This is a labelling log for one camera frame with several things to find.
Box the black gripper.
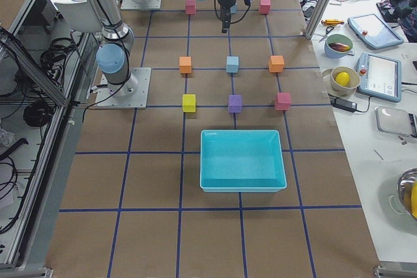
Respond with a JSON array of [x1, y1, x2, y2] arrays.
[[220, 3, 232, 33]]

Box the light blue foam block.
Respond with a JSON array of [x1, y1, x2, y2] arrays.
[[225, 56, 239, 74], [230, 4, 238, 14]]

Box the crimson foam block near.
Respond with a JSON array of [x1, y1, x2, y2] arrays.
[[185, 0, 196, 15]]

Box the crimson foam block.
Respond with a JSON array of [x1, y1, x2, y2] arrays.
[[185, 0, 196, 15], [274, 92, 292, 111], [258, 0, 271, 15]]

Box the crimson foam block middle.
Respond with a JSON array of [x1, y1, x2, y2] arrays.
[[258, 0, 271, 15]]

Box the orange foam block near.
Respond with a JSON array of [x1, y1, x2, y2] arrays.
[[179, 56, 192, 74]]

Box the orange foam block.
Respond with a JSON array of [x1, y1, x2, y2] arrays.
[[179, 56, 192, 74], [268, 55, 285, 73]]

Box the orange foam block far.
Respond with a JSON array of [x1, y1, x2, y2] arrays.
[[268, 55, 285, 73]]

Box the purple foam block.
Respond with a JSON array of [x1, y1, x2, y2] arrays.
[[228, 94, 242, 113]]

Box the yellow foam block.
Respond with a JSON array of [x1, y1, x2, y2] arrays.
[[182, 94, 197, 113]]

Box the crimson foam block right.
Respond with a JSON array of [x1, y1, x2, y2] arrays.
[[274, 92, 292, 111]]

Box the orange yellow tool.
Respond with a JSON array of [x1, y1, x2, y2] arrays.
[[321, 19, 345, 26]]

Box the scissors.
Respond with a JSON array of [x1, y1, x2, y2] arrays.
[[319, 25, 335, 42]]

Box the blue bowl with fruit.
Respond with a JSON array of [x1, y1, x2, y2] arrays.
[[324, 34, 353, 59]]

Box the beige plate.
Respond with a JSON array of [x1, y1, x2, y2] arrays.
[[321, 69, 336, 96]]

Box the red fruit in bowl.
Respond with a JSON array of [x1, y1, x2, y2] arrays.
[[328, 42, 351, 53]]

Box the yellow lemon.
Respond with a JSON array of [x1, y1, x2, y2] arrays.
[[334, 72, 350, 87]]

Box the beige bowl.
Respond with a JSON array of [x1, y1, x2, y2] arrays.
[[330, 66, 360, 96]]

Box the cyan plastic tray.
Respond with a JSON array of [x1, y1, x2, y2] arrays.
[[199, 130, 287, 193]]

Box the black power adapter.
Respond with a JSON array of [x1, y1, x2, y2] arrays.
[[330, 97, 357, 113]]

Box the teach pendant upper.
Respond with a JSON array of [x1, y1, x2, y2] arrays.
[[347, 14, 404, 49]]

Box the teach pendant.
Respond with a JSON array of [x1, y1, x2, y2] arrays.
[[356, 53, 402, 103], [347, 14, 404, 49]]

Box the teach pendant lower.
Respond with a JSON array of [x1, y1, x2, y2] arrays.
[[356, 53, 402, 103]]

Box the grey kitchen scale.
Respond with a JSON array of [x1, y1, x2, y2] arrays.
[[375, 107, 416, 138]]

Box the steel bowl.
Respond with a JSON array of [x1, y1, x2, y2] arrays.
[[388, 168, 416, 221]]

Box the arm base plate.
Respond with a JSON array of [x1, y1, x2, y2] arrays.
[[121, 0, 162, 11], [94, 67, 152, 109]]

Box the aluminium frame post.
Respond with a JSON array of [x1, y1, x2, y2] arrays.
[[302, 0, 341, 41]]

